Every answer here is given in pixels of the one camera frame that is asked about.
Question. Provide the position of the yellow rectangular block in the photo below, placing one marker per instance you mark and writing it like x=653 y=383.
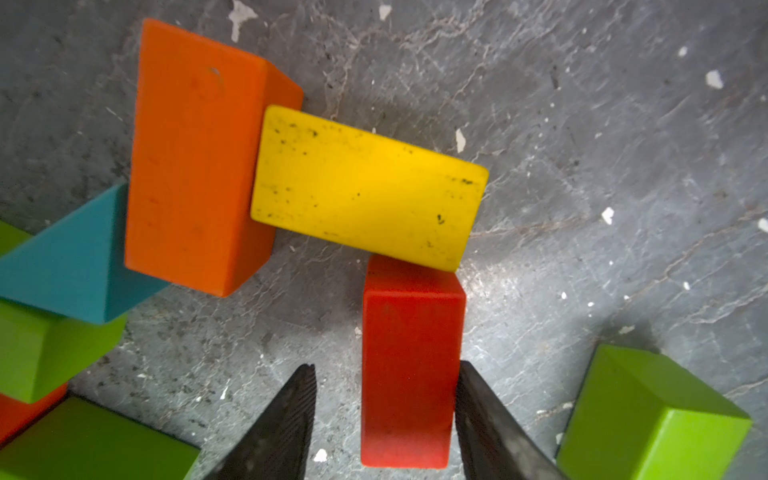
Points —
x=359 y=189

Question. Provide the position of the green block pair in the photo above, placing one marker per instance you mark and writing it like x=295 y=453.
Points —
x=640 y=415
x=81 y=440

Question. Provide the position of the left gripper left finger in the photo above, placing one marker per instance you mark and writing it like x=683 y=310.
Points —
x=277 y=445

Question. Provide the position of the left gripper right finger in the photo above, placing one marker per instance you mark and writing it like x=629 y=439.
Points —
x=492 y=443

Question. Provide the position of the orange rectangular block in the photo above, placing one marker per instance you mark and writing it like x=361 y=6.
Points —
x=199 y=112

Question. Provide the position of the teal triangle block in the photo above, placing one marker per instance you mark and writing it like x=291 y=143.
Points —
x=75 y=267

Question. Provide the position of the red block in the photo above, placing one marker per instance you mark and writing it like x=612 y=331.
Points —
x=17 y=416
x=412 y=326

